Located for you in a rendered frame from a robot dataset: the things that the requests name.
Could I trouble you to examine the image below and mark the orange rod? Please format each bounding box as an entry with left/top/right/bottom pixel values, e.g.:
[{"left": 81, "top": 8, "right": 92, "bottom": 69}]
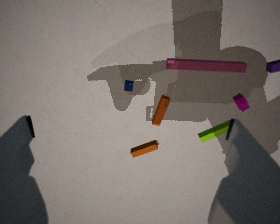
[
  {"left": 152, "top": 95, "right": 170, "bottom": 126},
  {"left": 130, "top": 140, "right": 158, "bottom": 158}
]

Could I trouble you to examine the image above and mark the small blue block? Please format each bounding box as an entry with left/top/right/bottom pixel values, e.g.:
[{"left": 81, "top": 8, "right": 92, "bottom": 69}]
[{"left": 124, "top": 80, "right": 134, "bottom": 92}]

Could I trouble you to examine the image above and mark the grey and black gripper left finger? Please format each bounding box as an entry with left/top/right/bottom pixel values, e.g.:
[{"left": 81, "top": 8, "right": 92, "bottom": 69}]
[{"left": 0, "top": 115, "right": 49, "bottom": 224}]

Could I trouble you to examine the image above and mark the pink rod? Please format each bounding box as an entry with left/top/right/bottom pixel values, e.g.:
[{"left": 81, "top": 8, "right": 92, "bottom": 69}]
[{"left": 166, "top": 59, "right": 247, "bottom": 73}]

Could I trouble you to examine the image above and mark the dark purple rod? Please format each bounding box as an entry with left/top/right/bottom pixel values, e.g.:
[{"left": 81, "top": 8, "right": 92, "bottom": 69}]
[{"left": 266, "top": 60, "right": 280, "bottom": 73}]

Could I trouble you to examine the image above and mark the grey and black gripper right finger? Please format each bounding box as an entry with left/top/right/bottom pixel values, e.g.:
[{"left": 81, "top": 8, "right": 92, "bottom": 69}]
[{"left": 208, "top": 119, "right": 280, "bottom": 224}]

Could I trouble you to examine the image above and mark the magenta rod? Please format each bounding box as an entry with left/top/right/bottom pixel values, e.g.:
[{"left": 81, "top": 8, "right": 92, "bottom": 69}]
[{"left": 233, "top": 93, "right": 250, "bottom": 112}]

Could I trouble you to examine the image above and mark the lime green rod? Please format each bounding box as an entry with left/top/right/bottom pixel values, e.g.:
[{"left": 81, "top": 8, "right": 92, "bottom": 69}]
[{"left": 198, "top": 120, "right": 230, "bottom": 143}]

